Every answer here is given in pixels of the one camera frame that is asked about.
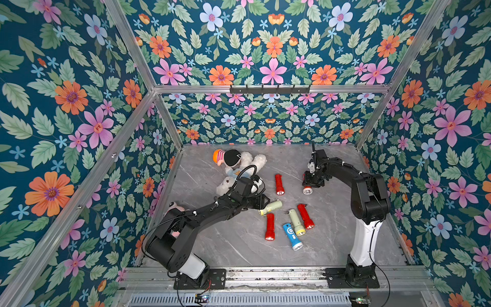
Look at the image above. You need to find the pink plush toy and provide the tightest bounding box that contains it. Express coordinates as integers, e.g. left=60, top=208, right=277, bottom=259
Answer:
left=168, top=201, right=185, bottom=239

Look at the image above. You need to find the white teddy bear blue shirt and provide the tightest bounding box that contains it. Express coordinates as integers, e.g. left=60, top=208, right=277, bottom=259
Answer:
left=216, top=151, right=267, bottom=196

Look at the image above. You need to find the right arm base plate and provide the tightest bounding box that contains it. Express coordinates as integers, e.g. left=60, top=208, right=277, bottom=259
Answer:
left=324, top=267, right=380, bottom=289

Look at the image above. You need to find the black hook rail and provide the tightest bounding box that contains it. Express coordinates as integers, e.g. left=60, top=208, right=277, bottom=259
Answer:
left=229, top=84, right=311, bottom=95

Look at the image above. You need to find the blue flashlight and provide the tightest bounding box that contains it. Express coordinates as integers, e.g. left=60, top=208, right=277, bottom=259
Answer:
left=283, top=223, right=303, bottom=251

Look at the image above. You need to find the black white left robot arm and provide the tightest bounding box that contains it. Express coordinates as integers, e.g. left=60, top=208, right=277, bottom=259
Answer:
left=144, top=175, right=271, bottom=285

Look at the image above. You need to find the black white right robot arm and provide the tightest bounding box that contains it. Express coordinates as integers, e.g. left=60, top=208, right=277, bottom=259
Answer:
left=303, top=149, right=391, bottom=269

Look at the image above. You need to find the red flashlight plain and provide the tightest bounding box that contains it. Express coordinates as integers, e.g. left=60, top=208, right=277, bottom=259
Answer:
left=265, top=213, right=276, bottom=241
left=297, top=204, right=315, bottom=230
left=275, top=173, right=285, bottom=196

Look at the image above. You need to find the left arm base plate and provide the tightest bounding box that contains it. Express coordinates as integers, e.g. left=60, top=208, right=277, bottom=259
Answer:
left=173, top=269, right=227, bottom=290

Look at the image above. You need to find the red flashlight white logo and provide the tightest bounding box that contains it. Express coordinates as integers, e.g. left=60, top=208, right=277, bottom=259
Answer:
left=303, top=185, right=313, bottom=195

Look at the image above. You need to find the pale green flashlight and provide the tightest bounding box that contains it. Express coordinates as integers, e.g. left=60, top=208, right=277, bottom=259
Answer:
left=288, top=209, right=306, bottom=237
left=258, top=200, right=283, bottom=216

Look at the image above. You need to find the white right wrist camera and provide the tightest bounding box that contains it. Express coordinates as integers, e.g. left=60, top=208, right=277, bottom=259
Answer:
left=308, top=162, right=316, bottom=173

